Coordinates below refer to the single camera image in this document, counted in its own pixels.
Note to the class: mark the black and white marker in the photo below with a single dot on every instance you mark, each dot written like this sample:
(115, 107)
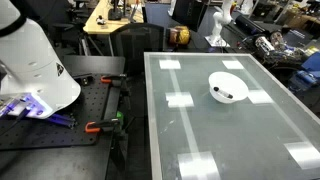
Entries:
(222, 92)

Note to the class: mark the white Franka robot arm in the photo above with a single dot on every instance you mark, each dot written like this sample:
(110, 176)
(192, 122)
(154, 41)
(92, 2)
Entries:
(33, 66)

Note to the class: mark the white bowl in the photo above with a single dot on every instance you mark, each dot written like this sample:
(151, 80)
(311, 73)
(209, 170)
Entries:
(233, 81)

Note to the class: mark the small green object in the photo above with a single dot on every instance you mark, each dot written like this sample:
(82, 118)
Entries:
(119, 116)

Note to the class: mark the black mesh office chair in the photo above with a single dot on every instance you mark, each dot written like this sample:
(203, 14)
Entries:
(136, 43)

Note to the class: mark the brown round object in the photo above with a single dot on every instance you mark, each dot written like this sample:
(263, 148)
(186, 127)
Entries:
(181, 35)

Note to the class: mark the light wooden desk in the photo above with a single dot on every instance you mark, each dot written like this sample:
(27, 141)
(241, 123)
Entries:
(115, 27)

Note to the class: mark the black computer monitor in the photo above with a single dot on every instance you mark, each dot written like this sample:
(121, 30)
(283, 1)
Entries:
(190, 13)

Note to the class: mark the black monitor stand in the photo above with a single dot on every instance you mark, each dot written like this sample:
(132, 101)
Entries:
(115, 13)

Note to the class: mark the small black white figure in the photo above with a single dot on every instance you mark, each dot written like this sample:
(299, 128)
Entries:
(100, 20)

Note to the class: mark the black rolled tube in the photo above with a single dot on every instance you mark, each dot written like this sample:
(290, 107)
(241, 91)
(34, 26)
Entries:
(248, 24)

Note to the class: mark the silver cylindrical device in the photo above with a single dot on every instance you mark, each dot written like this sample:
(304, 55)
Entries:
(263, 43)

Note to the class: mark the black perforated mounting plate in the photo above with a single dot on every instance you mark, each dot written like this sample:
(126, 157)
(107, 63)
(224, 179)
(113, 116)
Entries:
(50, 135)

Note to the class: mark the blue bag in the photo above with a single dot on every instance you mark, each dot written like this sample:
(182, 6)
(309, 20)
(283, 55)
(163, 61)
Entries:
(301, 80)

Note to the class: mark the blue box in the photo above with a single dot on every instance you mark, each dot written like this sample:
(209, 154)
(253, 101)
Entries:
(311, 61)

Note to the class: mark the small black bracket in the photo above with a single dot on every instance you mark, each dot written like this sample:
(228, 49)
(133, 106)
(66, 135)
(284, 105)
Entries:
(83, 79)

